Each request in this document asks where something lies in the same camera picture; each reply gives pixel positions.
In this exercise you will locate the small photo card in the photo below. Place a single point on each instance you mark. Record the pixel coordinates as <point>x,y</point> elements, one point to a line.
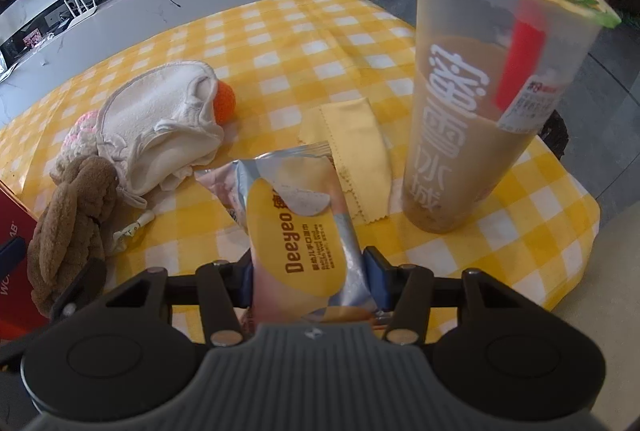
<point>32,38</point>

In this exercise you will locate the yellow cleaning cloth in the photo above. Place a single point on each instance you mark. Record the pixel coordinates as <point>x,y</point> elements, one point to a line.
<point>355,146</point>

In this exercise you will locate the orange crochet carrot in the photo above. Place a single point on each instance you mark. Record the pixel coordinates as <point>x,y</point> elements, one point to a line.
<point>225,101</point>

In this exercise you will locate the white marble tv console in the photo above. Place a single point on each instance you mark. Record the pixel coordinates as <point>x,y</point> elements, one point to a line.
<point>125,18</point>

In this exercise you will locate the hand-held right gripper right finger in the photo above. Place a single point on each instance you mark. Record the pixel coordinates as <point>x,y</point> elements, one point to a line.
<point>377,271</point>

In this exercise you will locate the black object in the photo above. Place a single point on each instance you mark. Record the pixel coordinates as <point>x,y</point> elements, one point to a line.
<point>556,133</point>

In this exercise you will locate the pink and white crochet piece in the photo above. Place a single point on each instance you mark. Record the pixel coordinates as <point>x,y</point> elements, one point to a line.
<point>80,131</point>

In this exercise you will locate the brown plush toy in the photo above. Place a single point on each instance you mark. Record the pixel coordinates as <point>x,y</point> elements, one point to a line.
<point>65,221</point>

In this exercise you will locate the Deeyeo wet wipes packet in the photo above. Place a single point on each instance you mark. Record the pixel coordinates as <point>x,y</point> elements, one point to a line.
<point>295,251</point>

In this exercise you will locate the plastic milk tea cup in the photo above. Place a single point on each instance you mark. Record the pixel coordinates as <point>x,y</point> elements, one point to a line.
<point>450,136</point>

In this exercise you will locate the red box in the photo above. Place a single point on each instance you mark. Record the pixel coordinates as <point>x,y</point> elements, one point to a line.
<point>15,286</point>

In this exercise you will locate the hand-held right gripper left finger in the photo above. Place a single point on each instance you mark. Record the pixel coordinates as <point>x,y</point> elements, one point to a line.
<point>245,283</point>

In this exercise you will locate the white router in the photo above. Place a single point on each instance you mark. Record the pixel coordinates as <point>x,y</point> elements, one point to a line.
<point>82,10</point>

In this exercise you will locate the yellow checked tablecloth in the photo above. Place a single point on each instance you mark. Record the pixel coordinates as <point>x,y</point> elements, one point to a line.
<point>300,41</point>

